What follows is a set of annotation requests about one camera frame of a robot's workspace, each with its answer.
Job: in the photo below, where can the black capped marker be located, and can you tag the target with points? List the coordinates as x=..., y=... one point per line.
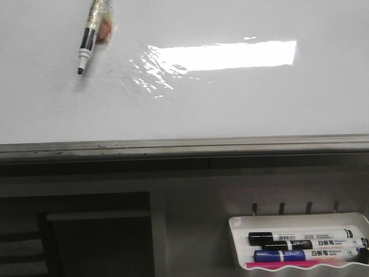
x=260, y=237
x=316, y=244

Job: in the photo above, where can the black object in tray corner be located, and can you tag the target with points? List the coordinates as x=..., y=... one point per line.
x=362, y=256

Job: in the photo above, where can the blue capped marker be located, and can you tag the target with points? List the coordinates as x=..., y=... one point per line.
x=347, y=254

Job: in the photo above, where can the black capped marker middle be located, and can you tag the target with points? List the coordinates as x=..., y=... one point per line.
x=316, y=244

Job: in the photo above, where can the white whiteboard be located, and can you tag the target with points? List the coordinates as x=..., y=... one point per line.
x=184, y=78

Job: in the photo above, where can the black whiteboard marker with tape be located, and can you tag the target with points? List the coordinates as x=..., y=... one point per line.
x=98, y=28

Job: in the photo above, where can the metal hook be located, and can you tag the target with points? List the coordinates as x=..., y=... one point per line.
x=254, y=209
x=309, y=207
x=335, y=207
x=281, y=208

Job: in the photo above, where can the dark cabinet panel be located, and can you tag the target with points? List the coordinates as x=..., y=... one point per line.
x=101, y=243

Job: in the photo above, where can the white plastic marker tray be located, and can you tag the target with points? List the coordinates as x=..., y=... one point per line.
x=240, y=226

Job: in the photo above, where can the black capped marker top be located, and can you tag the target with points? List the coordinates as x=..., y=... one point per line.
x=260, y=237

